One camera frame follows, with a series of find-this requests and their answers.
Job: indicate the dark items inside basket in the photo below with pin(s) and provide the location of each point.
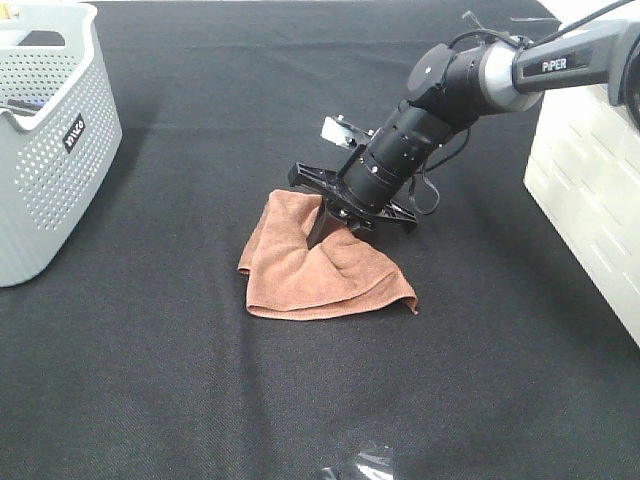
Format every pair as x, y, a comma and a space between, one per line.
22, 108

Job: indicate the grey perforated plastic basket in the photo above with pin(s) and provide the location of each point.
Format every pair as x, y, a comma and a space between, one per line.
53, 163

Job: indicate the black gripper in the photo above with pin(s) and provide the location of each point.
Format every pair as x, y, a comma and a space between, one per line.
339, 207

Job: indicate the white plastic storage box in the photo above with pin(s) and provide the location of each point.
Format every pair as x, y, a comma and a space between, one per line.
583, 171

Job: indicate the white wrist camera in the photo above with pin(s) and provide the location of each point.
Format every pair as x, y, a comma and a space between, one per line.
343, 134

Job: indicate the brown towel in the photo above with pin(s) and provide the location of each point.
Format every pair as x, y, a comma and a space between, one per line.
340, 276

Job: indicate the black table cloth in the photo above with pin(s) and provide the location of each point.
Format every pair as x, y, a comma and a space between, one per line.
133, 355

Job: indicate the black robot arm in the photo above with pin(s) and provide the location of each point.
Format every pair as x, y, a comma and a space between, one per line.
447, 91

